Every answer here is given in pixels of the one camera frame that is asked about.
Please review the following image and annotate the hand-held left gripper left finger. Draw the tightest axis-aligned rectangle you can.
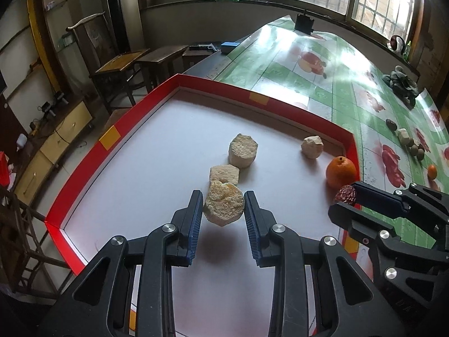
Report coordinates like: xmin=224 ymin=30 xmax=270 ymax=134
xmin=38 ymin=190 xmax=204 ymax=337

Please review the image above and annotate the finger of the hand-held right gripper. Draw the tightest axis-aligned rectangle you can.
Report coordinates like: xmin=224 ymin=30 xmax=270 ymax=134
xmin=352 ymin=182 xmax=449 ymax=230
xmin=329 ymin=203 xmax=400 ymax=281

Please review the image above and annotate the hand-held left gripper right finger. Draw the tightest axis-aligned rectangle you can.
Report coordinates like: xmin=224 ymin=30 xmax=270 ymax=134
xmin=244 ymin=190 xmax=407 ymax=337

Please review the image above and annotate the large orange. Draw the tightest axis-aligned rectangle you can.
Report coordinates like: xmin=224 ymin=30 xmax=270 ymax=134
xmin=326 ymin=156 xmax=357 ymax=189

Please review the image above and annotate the red-edged white tray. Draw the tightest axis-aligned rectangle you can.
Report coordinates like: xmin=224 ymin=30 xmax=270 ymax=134
xmin=45 ymin=74 xmax=362 ymax=337

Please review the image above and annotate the dark green leafy vegetable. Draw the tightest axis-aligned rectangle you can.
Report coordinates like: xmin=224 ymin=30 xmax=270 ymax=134
xmin=382 ymin=65 xmax=420 ymax=108

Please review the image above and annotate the green printed tablecloth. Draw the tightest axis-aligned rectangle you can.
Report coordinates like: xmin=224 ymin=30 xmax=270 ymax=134
xmin=182 ymin=16 xmax=449 ymax=246

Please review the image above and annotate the low yellow cabinet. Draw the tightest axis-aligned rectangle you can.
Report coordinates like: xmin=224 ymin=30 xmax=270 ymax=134
xmin=14 ymin=95 xmax=95 ymax=204

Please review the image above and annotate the dark wooden stool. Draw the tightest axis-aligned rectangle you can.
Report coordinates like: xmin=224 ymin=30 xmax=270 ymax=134
xmin=182 ymin=48 xmax=211 ymax=69
xmin=135 ymin=45 xmax=190 ymax=88

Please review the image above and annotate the dark wooden lattice chair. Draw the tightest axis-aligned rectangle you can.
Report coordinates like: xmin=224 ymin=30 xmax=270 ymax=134
xmin=0 ymin=186 xmax=71 ymax=299

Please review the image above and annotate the wooden chair with curved back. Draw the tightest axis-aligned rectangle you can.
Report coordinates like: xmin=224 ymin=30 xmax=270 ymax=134
xmin=67 ymin=12 xmax=151 ymax=113

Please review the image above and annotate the black device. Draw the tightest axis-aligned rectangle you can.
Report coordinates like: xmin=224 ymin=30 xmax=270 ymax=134
xmin=41 ymin=92 xmax=68 ymax=117

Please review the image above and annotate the small black box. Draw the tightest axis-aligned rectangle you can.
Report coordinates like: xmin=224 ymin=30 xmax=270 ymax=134
xmin=294 ymin=13 xmax=314 ymax=34

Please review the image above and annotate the red bag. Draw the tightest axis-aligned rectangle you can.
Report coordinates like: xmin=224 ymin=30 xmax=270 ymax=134
xmin=0 ymin=151 xmax=12 ymax=186

